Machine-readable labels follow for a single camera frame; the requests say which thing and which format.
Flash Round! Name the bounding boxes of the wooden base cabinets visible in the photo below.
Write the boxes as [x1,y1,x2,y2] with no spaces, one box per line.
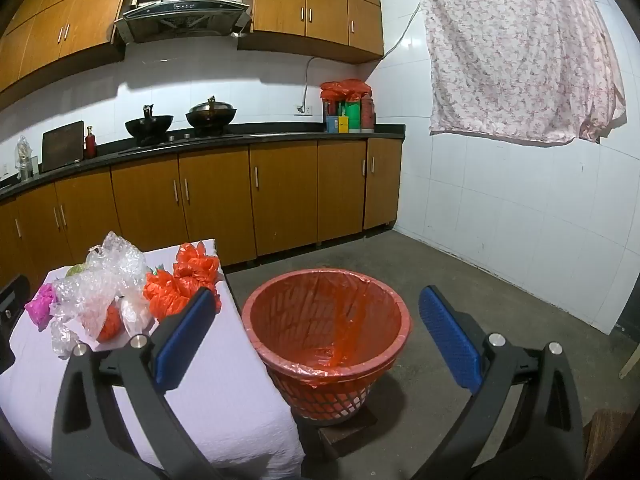
[0,137,403,301]

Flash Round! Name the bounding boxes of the orange plastic bag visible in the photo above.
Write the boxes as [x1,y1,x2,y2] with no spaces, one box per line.
[96,304,124,343]
[175,241,222,295]
[144,270,221,319]

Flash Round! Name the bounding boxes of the dark wooden block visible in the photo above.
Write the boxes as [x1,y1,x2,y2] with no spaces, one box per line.
[295,402,379,459]

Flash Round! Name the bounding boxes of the steel range hood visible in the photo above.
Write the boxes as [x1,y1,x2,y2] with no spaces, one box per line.
[114,0,252,44]

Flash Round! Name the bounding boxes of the red mesh waste basket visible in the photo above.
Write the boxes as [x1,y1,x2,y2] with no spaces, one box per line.
[241,269,412,421]

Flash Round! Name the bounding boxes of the glass jar with plastic bag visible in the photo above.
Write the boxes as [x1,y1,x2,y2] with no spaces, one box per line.
[15,135,40,181]

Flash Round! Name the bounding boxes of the clear bubble wrap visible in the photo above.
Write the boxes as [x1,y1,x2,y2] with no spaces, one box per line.
[50,231,148,361]

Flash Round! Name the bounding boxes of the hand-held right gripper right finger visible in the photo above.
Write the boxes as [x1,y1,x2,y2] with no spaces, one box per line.
[410,285,586,480]

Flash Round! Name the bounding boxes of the pink floral cloth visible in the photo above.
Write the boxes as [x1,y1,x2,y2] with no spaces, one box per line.
[414,0,627,147]

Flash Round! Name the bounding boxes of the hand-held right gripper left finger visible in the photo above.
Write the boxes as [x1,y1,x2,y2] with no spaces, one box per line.
[51,286,226,480]

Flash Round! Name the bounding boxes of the black wok with lid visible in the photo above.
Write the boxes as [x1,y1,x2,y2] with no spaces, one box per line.
[185,95,237,129]

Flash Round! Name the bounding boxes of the brown wooden board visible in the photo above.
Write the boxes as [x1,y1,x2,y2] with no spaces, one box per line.
[582,410,636,480]

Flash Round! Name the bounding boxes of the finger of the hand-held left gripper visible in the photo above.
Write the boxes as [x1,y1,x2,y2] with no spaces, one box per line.
[0,275,29,376]

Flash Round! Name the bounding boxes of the dark wooden cutting board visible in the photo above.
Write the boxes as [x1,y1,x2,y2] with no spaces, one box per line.
[41,120,86,173]

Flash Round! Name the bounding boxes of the black countertop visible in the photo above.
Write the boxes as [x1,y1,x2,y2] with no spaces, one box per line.
[0,124,406,201]

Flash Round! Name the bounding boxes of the pale wooden stick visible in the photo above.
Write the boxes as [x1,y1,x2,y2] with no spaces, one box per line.
[619,342,640,380]

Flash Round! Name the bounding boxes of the wooden wall cabinets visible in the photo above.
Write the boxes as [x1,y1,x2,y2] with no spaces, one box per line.
[0,0,385,109]

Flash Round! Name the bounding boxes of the dark red bottle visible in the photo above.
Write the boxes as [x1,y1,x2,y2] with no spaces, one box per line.
[360,95,377,134]

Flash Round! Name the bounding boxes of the red plastic liner bag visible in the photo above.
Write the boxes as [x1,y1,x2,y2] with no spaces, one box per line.
[241,269,412,387]

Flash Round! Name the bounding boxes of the black gas stove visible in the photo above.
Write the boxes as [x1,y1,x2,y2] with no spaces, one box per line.
[117,125,248,154]

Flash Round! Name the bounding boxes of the black wok with handle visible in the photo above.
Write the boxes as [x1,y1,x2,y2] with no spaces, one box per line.
[125,104,174,141]

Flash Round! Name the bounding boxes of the white power cable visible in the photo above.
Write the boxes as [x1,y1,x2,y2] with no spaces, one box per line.
[300,2,423,111]

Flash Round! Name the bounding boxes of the pink plastic bag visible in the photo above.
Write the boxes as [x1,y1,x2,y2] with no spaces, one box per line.
[25,283,59,331]

